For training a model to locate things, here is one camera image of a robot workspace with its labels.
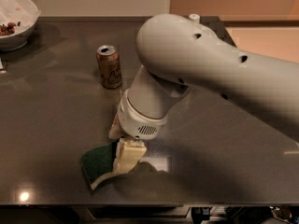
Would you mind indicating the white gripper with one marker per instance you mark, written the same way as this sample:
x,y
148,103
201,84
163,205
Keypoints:
x,y
136,124

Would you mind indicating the green and yellow sponge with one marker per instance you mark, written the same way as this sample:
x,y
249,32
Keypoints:
x,y
97,164

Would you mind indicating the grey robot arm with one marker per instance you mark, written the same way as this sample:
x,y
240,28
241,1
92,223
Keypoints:
x,y
177,54

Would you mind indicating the clear plastic water bottle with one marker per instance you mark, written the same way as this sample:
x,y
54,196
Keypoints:
x,y
194,18

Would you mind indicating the gold soda can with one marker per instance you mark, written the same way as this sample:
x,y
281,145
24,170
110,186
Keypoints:
x,y
109,65

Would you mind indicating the white bowl with snacks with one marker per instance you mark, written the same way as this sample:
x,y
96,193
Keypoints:
x,y
17,21

